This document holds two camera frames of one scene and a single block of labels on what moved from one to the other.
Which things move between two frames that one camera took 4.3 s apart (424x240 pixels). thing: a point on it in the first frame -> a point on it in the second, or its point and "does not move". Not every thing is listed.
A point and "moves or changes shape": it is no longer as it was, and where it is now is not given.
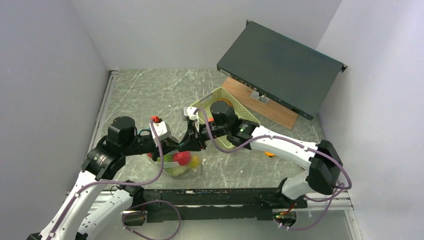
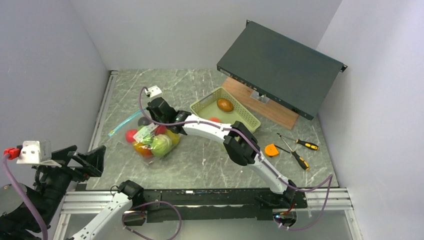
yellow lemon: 195,162 -> 175,137
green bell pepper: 167,158 moves or changes shape
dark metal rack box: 290,73 does not move
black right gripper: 200,135 -> 152,115
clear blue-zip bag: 181,162 moves or changes shape
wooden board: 270,111 does not move
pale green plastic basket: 205,102 does not move
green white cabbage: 176,171 moves or changes shape
